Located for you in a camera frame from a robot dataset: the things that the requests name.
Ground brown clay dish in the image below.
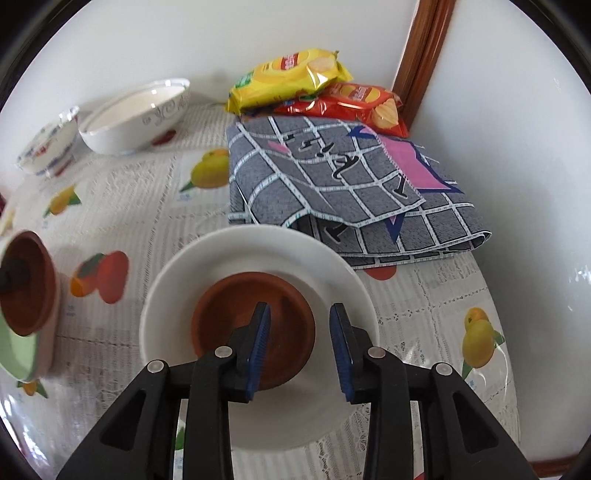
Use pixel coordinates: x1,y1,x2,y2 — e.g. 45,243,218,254
191,272,315,390
1,230,55,336

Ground green square plate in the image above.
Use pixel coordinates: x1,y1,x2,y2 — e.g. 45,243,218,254
0,317,39,383

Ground white bowl blue trim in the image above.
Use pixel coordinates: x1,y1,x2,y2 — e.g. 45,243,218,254
139,226,379,451

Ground pink square plate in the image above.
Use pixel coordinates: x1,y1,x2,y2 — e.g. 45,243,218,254
35,270,61,378

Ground fruit print tablecloth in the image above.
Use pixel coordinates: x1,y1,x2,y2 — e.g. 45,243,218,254
1,106,500,479

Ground blue red patterned footed bowl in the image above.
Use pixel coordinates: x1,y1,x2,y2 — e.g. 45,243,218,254
16,106,80,178

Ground large white bowl grey scrolls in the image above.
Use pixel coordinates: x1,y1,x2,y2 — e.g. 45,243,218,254
78,78,190,155

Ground grey checked folded cloth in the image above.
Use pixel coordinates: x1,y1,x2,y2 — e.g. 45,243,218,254
226,116,491,269

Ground red orange chips bag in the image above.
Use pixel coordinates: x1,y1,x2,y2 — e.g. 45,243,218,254
273,82,409,138

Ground yellow chips bag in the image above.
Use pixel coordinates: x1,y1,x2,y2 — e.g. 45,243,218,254
225,48,353,115

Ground brown wooden corner trim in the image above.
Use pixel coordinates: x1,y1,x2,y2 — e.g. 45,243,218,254
393,0,456,129

